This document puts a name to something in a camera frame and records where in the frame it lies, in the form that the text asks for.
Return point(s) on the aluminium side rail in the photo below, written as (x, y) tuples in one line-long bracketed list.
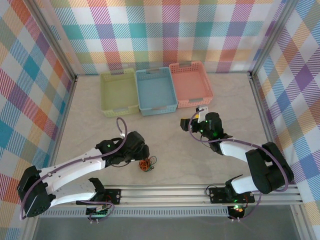
[(262, 110), (67, 112)]

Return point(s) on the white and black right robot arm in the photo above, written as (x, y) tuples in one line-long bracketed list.
[(235, 150)]

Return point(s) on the green plastic basket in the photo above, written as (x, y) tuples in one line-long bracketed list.
[(120, 92)]

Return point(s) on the pink plastic basket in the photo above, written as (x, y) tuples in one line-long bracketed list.
[(191, 82)]

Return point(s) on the aluminium mounting rail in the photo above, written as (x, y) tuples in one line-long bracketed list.
[(162, 195)]

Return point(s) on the blue plastic basket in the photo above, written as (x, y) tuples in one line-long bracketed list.
[(156, 90)]

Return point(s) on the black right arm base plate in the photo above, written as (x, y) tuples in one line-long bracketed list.
[(217, 195)]

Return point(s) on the aluminium frame post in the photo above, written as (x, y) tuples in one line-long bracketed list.
[(53, 40), (271, 35)]

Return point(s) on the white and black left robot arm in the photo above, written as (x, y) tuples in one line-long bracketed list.
[(75, 175)]

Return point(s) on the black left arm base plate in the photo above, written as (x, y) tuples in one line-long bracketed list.
[(115, 196)]

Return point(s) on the right controller board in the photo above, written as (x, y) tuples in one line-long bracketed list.
[(236, 209)]

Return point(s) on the green left controller board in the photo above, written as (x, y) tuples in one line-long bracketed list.
[(98, 211)]

